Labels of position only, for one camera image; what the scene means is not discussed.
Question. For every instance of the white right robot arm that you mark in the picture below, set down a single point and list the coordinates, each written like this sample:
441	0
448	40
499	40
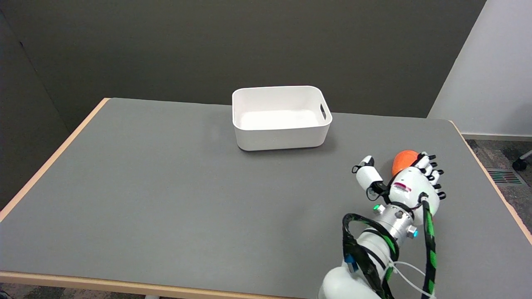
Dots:
374	261

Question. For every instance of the white plastic bin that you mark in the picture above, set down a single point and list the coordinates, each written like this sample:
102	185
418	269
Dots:
278	133

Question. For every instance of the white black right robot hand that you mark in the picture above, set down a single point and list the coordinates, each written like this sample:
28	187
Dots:
409	187

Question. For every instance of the floor vent grille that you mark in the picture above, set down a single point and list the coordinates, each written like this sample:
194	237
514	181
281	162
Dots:
504	177

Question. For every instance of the black chair caster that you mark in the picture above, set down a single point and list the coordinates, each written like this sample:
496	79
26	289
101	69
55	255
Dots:
519	164

